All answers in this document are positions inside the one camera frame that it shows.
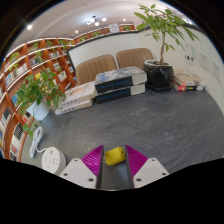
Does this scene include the wooden shelf unit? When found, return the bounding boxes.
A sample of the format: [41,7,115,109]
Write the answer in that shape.
[0,23,138,163]

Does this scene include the leafy plant in white pot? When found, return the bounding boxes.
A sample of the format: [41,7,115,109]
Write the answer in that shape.
[14,68,67,139]

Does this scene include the thick white book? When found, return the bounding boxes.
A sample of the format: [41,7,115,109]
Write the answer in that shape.
[54,98,94,116]

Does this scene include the tan flat book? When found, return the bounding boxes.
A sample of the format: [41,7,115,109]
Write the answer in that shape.
[173,69,203,87]

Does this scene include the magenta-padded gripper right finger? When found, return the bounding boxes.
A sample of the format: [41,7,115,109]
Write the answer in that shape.
[125,144,170,189]

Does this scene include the white wall socket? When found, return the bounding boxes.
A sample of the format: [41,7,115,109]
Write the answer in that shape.
[210,59,223,83]
[198,49,211,71]

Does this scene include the recessed ceiling lights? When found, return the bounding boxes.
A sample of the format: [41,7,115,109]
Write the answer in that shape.
[26,18,128,34]

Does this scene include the cluster ceiling lamp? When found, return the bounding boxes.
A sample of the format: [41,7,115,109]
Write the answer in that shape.
[86,15,108,27]

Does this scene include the dark book with marbled cover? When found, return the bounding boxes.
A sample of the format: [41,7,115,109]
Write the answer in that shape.
[94,65,148,94]

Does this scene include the clear sign holder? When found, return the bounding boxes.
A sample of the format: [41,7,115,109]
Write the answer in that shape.
[184,43,195,73]

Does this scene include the tall plant in black pot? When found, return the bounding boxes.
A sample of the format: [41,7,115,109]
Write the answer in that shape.
[133,3,201,92]

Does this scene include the dark blue spined book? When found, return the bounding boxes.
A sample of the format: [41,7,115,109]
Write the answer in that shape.
[94,83,146,104]

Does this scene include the white book with picture cover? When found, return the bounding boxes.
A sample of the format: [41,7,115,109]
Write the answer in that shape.
[58,81,98,109]

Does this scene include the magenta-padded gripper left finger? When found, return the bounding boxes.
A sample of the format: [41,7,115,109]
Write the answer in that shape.
[59,144,105,190]

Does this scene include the red and white book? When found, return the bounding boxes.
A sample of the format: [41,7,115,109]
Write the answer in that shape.
[172,81,204,92]

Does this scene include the tan padded chair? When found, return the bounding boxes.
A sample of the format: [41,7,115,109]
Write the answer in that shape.
[115,47,155,70]
[75,54,118,86]

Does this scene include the yellow charger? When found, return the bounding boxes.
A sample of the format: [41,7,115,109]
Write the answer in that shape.
[104,146,127,167]

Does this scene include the round white power strip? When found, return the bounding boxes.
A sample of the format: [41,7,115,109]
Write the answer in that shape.
[40,146,68,176]

